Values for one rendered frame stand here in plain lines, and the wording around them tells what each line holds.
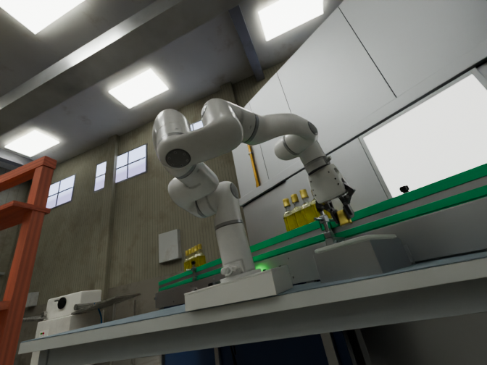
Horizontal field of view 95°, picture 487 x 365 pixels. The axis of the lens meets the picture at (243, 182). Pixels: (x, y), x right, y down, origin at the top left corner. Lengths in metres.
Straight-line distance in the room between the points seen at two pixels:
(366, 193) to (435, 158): 0.27
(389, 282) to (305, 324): 0.21
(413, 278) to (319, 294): 0.19
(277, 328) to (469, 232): 0.58
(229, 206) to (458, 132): 0.85
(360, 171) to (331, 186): 0.46
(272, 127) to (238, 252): 0.37
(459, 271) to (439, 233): 0.28
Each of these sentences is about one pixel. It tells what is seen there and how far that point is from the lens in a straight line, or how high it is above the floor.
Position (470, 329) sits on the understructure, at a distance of 1.13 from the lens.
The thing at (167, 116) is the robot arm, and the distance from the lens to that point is 0.57.
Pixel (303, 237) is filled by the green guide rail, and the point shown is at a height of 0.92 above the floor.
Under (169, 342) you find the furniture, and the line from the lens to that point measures 0.80.
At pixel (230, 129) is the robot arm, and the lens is 0.49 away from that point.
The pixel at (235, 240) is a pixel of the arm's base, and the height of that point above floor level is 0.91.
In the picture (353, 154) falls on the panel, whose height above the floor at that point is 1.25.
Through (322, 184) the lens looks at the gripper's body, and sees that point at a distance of 0.73.
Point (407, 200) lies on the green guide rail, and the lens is 0.92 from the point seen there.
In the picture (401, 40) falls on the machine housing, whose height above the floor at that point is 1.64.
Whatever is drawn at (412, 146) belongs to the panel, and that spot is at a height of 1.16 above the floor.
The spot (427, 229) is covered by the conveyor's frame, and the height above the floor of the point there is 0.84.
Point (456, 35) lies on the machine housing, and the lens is 1.31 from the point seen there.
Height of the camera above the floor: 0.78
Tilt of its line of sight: 25 degrees up
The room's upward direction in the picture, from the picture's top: 11 degrees counter-clockwise
